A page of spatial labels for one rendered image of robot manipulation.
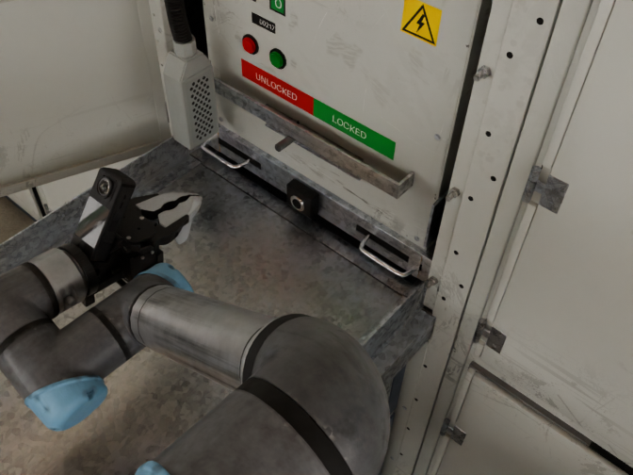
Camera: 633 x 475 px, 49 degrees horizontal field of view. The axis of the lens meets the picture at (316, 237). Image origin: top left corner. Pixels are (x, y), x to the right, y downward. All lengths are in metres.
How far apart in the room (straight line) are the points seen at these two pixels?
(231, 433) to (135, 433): 0.59
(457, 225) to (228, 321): 0.45
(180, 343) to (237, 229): 0.58
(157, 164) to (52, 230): 0.23
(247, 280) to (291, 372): 0.70
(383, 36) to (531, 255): 0.35
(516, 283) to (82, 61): 0.82
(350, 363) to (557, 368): 0.57
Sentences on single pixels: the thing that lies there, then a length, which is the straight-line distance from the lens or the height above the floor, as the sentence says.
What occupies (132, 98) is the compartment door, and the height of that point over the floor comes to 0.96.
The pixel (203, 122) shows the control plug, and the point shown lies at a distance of 1.23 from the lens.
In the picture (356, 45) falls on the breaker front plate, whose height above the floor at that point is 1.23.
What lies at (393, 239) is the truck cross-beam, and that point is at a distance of 1.14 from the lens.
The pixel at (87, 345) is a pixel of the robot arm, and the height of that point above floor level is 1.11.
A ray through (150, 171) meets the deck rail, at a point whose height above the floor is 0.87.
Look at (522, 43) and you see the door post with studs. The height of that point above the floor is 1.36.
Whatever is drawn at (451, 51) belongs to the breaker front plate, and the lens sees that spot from 0.90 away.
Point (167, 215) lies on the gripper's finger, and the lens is 0.95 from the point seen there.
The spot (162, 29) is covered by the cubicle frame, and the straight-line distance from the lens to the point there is 1.26.
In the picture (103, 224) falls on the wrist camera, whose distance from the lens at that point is 0.88.
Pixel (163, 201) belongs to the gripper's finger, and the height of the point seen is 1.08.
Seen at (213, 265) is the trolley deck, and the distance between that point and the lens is 1.19.
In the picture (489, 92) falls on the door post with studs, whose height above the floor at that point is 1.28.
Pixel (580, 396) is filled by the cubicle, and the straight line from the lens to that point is 1.05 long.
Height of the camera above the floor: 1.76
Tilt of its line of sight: 48 degrees down
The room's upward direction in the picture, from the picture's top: 2 degrees clockwise
